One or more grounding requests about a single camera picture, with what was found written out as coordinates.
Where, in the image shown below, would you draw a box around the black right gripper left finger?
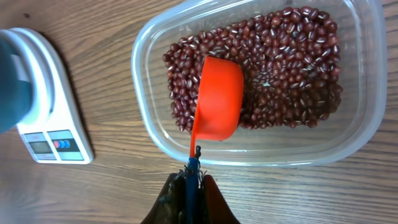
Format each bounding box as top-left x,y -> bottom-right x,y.
141,171 -> 186,224

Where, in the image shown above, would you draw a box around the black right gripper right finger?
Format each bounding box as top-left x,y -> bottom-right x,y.
200,175 -> 240,224

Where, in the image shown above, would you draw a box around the red measuring scoop blue handle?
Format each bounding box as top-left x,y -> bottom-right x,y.
185,56 -> 244,223

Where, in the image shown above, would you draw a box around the white digital kitchen scale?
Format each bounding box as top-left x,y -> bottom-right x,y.
1,27 -> 94,164

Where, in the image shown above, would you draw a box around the blue metal bowl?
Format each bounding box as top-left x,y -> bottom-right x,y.
1,37 -> 32,133

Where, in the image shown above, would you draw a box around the red beans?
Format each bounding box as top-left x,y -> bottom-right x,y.
162,6 -> 343,132

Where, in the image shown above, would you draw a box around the clear plastic container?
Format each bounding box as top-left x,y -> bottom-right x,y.
131,0 -> 387,167

